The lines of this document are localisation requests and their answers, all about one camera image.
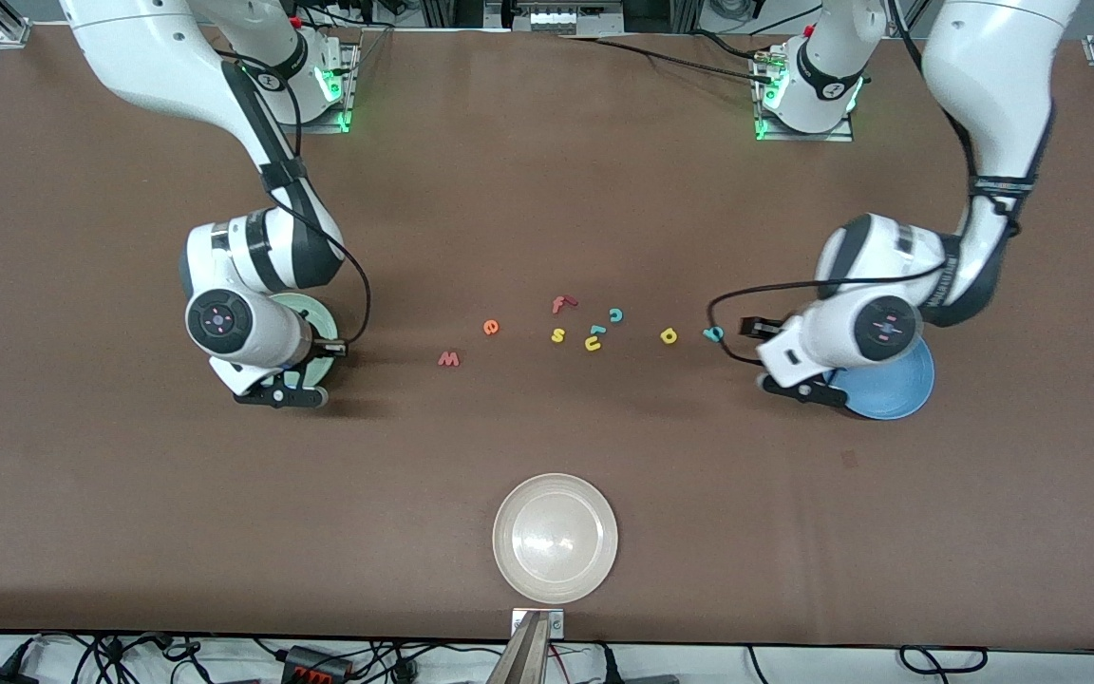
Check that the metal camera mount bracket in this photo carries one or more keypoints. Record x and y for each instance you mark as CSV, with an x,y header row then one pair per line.
x,y
556,622

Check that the red foam letter f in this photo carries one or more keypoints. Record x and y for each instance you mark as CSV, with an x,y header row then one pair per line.
x,y
558,306

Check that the grey box white connectors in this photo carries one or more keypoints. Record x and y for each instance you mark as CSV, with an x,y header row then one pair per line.
x,y
556,19

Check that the black orange power strip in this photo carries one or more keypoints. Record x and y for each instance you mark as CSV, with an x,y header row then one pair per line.
x,y
305,662

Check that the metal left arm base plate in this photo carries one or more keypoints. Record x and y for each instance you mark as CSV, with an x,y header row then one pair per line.
x,y
803,137

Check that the beige round plate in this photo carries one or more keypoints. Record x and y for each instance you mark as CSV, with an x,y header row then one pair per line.
x,y
555,539

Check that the teal foam letter q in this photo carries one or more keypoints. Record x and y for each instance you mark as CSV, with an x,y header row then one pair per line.
x,y
720,334

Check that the blue round plate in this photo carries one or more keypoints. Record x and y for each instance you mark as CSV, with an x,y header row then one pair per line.
x,y
889,399

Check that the red foam letter w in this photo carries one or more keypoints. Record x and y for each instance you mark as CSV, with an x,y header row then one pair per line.
x,y
449,360

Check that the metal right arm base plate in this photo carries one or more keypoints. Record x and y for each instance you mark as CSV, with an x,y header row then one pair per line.
x,y
324,127

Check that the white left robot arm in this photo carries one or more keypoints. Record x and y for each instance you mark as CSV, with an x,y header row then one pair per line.
x,y
993,76

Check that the green round plate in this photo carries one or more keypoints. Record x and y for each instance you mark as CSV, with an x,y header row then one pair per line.
x,y
314,313

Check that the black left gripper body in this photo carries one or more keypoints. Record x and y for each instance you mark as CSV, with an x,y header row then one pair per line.
x,y
758,328

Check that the black plug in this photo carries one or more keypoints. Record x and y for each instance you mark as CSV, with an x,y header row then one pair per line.
x,y
609,670

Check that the aluminium camera pole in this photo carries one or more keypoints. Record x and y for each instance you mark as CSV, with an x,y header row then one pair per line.
x,y
520,660

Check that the aluminium frame post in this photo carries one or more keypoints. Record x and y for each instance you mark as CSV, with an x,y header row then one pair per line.
x,y
438,11

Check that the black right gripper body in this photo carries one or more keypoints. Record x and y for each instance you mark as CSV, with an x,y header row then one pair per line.
x,y
327,349

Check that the table cover sheet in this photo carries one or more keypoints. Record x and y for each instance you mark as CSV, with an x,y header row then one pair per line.
x,y
547,190

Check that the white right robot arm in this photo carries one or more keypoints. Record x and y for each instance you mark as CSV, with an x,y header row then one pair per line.
x,y
148,57

